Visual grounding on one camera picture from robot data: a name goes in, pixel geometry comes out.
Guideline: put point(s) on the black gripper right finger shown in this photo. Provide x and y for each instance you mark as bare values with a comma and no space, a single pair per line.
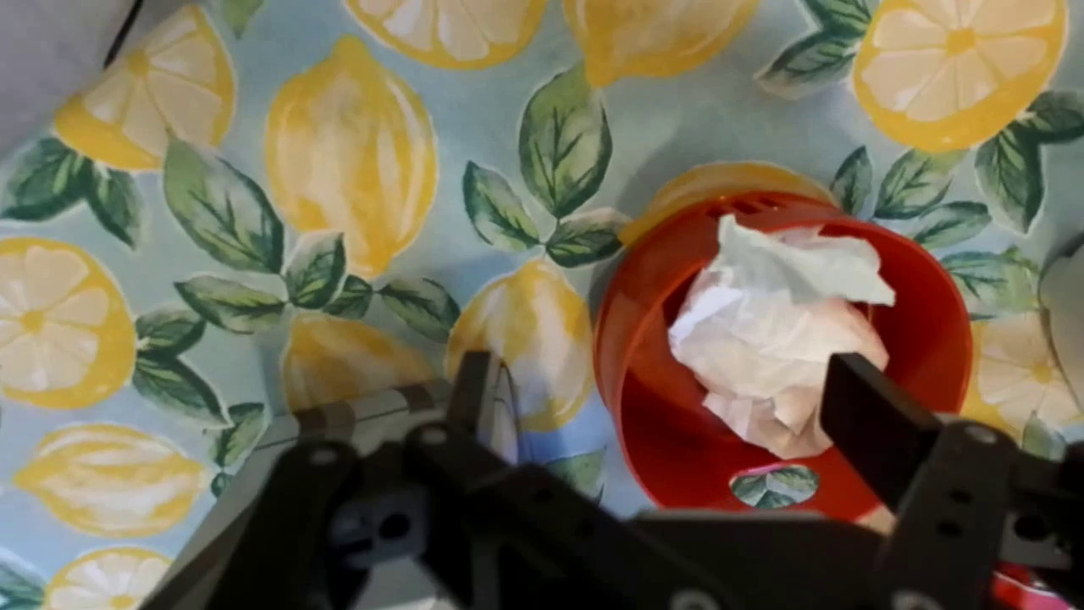
875,425

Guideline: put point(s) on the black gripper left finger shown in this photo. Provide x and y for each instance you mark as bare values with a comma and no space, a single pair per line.
473,397

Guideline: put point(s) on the white paper tissue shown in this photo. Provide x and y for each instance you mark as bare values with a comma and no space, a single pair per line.
766,315

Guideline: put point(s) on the red bowl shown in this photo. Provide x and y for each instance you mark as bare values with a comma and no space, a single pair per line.
655,417

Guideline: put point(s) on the lemon print tablecloth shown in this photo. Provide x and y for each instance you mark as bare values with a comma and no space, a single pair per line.
279,219

